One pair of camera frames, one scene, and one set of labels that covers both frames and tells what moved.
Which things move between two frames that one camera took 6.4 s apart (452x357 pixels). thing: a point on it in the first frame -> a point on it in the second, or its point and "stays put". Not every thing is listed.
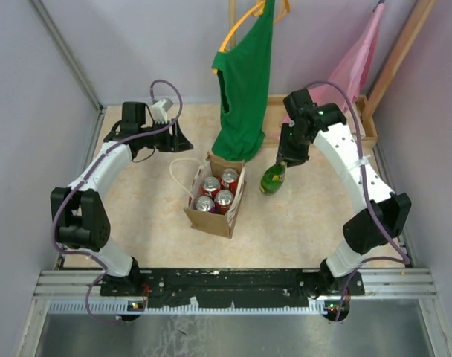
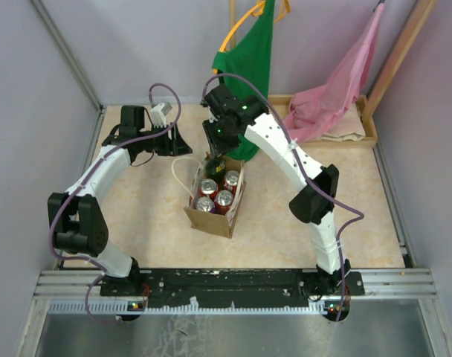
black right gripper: (285, 152) -> (217, 146)
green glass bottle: (273, 178) -> (215, 169)
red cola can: (229, 179) stays put
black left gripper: (175, 143) stays put
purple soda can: (205, 204) stays put
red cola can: (210, 186) stays put
